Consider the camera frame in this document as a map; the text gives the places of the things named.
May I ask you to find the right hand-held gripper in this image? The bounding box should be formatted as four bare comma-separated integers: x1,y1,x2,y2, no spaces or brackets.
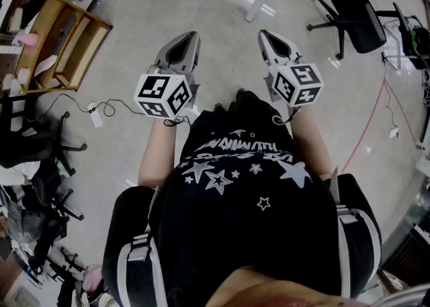
257,29,325,108

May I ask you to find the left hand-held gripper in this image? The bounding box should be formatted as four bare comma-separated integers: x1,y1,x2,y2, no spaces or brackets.
133,31,202,120

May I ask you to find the person's right forearm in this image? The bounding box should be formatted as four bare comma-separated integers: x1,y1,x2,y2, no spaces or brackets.
290,105,334,181

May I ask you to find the person's left forearm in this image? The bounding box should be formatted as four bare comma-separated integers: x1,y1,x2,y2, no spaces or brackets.
137,118,177,189

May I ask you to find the black office chair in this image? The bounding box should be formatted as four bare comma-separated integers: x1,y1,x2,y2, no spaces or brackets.
0,90,89,179
18,164,85,222
306,0,410,62

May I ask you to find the white power strip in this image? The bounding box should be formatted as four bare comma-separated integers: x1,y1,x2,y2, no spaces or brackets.
87,101,103,129

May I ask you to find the wooden shelf unit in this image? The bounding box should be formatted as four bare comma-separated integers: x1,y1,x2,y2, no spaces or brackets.
14,0,114,95

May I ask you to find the black and green bag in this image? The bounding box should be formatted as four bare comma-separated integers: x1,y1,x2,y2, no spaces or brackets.
392,2,430,71

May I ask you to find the person's black star-print shirt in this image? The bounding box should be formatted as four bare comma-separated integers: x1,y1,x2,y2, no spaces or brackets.
101,88,383,307

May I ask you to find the pink soft item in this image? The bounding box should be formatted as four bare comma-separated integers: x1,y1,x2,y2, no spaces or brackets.
81,264,103,296

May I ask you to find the dark wooden cabinet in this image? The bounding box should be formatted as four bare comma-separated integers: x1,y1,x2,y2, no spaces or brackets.
381,226,430,298

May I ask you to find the left hand-held gripper cable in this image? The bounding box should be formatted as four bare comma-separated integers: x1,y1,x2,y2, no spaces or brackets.
163,114,191,128

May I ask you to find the hand-held gripper cable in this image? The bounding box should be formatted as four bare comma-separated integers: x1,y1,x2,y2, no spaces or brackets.
271,106,302,127
163,114,191,128

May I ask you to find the right hand-held gripper cable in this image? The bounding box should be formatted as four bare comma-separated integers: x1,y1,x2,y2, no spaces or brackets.
271,106,302,127

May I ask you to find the black floor cable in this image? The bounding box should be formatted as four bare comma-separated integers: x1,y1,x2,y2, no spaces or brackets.
23,92,151,124

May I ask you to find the red floor cable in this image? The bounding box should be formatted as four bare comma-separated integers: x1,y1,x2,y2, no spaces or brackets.
341,78,418,174

